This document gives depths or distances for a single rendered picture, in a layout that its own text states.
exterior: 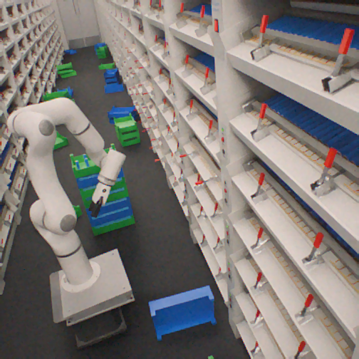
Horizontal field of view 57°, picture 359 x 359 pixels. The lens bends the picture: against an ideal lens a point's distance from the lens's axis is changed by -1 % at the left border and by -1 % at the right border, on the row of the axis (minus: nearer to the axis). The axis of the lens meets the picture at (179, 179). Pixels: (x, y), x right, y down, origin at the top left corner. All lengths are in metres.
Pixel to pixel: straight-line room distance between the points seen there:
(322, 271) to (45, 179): 1.02
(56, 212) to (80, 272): 0.35
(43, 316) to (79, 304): 0.53
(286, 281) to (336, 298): 0.29
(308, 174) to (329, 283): 0.23
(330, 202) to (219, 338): 1.22
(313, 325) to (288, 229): 0.24
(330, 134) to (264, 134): 0.17
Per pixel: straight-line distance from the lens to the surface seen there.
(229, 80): 0.98
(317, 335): 0.94
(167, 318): 1.79
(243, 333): 1.64
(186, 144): 1.78
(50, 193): 1.38
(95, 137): 1.48
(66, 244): 1.51
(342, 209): 0.65
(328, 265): 0.80
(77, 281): 1.63
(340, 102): 0.56
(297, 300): 0.99
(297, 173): 0.74
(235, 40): 0.96
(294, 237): 0.87
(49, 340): 1.98
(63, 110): 1.39
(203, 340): 1.76
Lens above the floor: 1.50
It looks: 32 degrees down
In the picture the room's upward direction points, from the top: 8 degrees counter-clockwise
